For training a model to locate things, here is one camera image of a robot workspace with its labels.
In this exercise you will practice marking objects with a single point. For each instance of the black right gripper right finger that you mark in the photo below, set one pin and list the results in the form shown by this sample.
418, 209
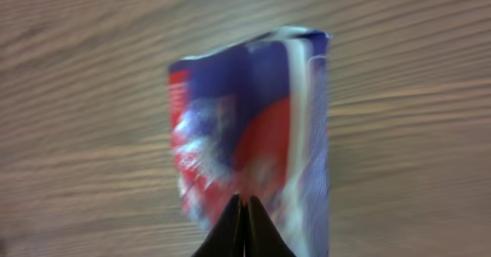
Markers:
262, 239

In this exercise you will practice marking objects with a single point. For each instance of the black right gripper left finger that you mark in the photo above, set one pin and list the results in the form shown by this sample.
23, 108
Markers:
226, 237

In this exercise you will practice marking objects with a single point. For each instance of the red purple snack pack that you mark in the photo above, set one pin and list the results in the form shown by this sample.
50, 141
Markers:
251, 120

